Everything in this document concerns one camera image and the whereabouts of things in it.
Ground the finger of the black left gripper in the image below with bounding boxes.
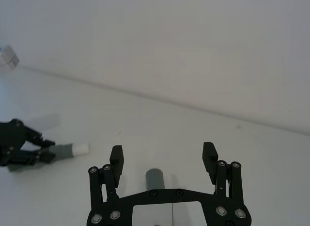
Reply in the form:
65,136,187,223
22,125,56,147
7,146,57,166

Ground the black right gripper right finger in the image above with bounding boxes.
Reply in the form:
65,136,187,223
202,142,248,221

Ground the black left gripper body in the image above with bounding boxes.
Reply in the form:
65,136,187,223
0,118,29,166

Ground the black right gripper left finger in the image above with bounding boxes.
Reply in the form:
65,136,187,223
88,145,125,223

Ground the grey and white cylinder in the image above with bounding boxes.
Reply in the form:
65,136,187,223
49,143,90,161

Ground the white table cloth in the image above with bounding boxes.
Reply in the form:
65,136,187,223
0,65,310,226

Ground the white box with dark print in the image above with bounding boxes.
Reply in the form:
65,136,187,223
0,45,20,72

